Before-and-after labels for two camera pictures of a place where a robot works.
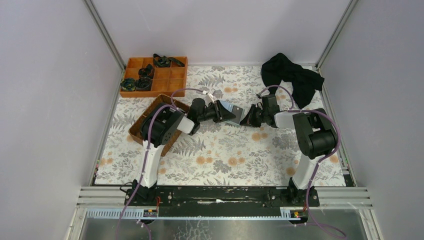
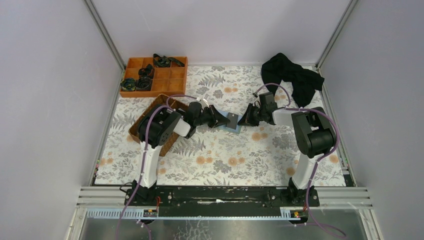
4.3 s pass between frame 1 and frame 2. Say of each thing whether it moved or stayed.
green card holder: moved
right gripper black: stayed
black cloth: stayed
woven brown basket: stayed
